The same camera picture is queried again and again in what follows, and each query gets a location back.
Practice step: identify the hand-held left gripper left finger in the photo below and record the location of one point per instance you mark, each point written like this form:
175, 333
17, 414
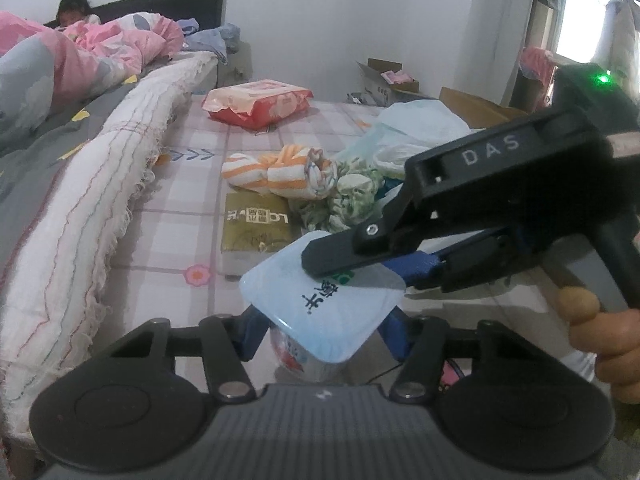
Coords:
250, 335

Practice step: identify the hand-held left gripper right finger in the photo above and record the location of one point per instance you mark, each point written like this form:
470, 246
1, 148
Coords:
395, 337

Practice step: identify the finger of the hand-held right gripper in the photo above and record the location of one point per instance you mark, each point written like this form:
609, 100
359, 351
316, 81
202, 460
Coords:
345, 252
417, 266

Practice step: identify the light blue tissue packet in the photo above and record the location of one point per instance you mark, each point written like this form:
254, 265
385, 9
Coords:
320, 315

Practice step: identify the large brown cardboard box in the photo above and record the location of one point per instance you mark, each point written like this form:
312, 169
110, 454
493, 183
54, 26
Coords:
475, 107

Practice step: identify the person's right hand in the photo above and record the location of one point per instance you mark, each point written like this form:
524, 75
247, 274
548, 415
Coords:
612, 345

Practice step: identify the green floral cloth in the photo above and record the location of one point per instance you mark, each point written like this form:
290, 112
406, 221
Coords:
345, 195

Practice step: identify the olive tissue pack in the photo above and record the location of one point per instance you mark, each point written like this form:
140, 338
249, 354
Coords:
257, 222

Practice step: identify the orange white striped cloth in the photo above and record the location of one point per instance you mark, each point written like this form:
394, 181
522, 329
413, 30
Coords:
270, 172

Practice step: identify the checked floral bed sheet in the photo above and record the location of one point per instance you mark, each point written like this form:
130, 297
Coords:
190, 240

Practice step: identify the pink hanging clothes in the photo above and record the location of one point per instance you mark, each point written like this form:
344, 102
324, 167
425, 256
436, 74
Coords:
537, 67

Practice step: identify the white plastic bag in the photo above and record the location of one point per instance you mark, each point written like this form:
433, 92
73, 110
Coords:
415, 130

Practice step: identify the small open cardboard box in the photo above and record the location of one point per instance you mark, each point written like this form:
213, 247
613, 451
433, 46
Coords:
387, 82

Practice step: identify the white fluffy hanging garment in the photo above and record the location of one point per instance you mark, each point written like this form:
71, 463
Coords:
620, 35

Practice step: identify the red wet wipes pack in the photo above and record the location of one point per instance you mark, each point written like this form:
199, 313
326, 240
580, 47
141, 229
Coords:
257, 102

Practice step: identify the white quilted blanket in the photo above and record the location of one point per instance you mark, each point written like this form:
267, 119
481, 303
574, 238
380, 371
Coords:
85, 230

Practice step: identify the pale blue clothes pile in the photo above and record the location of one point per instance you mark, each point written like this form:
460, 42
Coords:
210, 37

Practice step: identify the grey bed sheet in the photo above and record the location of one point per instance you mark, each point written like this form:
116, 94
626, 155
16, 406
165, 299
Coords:
35, 160

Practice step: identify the black bed headboard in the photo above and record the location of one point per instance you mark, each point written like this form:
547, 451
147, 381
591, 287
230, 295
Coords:
165, 5

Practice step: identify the pink quilt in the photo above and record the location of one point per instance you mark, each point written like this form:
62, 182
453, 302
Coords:
75, 65

